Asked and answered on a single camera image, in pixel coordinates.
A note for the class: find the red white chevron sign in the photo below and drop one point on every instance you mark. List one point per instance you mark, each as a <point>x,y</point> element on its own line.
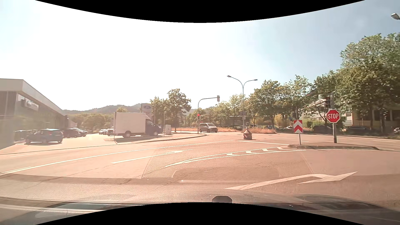
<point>298,126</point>

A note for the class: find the grey van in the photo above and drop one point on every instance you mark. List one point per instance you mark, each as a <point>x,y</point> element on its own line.
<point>208,127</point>

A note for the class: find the tree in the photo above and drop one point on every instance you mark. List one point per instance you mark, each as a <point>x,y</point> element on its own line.
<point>170,106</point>

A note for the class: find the dark blue parked car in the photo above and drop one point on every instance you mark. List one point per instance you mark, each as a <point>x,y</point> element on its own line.
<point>45,135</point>

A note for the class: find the white box van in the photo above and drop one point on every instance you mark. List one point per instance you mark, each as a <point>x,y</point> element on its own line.
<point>134,124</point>

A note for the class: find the red white bollard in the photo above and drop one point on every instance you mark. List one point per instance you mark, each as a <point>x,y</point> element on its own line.
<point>247,135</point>

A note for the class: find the tall sign pylon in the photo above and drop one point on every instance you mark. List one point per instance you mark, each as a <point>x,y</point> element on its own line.
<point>146,108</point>

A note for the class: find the row of parked cars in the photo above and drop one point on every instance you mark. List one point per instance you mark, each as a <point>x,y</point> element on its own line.
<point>105,131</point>

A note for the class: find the grey showroom building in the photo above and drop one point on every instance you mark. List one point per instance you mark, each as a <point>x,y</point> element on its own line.
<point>28,115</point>

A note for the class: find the grey street cabinet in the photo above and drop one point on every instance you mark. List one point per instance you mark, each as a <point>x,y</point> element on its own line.
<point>167,129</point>

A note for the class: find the road markings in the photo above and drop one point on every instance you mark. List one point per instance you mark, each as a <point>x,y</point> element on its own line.
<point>325,178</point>

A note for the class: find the stop sign with traffic light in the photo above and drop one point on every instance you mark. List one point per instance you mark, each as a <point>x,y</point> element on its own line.
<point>333,116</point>

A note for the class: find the grey asphalt road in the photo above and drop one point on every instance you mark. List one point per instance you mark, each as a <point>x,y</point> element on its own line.
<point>125,168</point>

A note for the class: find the row of trees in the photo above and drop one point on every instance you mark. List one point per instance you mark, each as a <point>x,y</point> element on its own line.
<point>359,81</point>

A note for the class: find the beige building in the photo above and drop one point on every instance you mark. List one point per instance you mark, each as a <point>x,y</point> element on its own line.
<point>365,118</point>

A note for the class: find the wooded hill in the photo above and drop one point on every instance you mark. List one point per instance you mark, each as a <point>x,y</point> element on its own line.
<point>103,110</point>

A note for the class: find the kerbed traffic island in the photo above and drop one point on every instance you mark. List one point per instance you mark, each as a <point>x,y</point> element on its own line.
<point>331,146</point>

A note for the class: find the car's own bonnet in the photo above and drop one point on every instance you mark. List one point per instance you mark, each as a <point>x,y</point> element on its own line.
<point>187,200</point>

